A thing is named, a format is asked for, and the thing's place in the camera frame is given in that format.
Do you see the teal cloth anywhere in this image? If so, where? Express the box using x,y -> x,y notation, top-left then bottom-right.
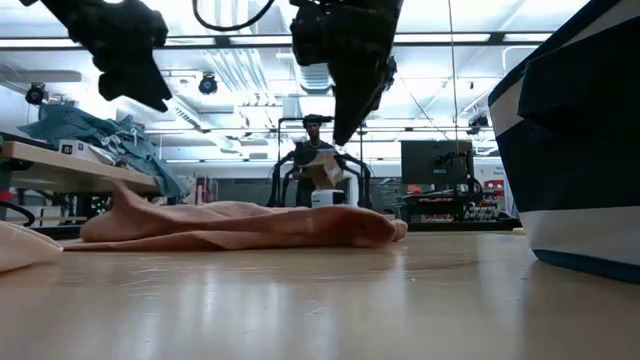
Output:
17,102 -> 192,201

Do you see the black monitor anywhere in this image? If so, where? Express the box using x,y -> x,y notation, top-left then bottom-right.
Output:
400,139 -> 474,194

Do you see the wooden workbench grey frame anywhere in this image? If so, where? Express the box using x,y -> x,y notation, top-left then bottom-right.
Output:
0,140 -> 162,221

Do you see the low cluttered shelf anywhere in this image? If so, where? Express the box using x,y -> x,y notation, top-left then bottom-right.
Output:
399,179 -> 521,234

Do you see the yellow checked towel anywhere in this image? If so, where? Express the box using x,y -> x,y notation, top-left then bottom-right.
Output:
0,219 -> 65,274

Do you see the white cardboard box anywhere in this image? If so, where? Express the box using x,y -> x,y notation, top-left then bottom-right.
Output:
58,138 -> 119,166

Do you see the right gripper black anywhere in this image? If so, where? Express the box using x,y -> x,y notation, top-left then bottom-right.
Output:
329,0 -> 404,147

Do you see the pink towel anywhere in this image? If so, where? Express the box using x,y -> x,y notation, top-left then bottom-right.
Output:
59,177 -> 409,253

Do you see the black overhead bar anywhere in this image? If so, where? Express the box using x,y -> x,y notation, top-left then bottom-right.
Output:
0,32 -> 554,50

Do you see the thin hanging cable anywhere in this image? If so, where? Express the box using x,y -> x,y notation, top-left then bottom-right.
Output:
447,0 -> 460,151

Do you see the small white screen device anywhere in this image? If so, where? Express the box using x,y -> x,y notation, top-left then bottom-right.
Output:
310,188 -> 347,209

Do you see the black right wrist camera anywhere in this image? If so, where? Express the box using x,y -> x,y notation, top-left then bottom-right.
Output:
289,3 -> 334,67

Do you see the person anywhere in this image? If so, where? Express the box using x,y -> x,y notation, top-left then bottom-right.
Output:
292,113 -> 347,207

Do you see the brown cardboard piece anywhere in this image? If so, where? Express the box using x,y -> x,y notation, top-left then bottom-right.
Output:
308,148 -> 347,189

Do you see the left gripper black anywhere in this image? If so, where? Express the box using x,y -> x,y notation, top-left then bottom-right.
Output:
39,0 -> 174,114

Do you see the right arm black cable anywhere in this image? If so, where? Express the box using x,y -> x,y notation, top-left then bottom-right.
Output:
191,0 -> 277,33

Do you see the navy fabric bin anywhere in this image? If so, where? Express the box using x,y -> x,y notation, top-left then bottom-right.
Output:
487,0 -> 640,285

